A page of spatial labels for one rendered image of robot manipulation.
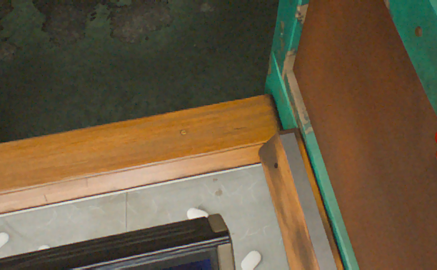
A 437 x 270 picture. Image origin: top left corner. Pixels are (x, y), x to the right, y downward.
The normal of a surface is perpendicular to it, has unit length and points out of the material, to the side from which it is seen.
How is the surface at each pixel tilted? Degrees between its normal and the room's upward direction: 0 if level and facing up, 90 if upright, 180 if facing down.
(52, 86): 0
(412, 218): 90
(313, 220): 0
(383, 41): 90
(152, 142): 0
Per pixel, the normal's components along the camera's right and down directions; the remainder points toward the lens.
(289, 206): -0.90, 0.00
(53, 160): 0.00, -0.44
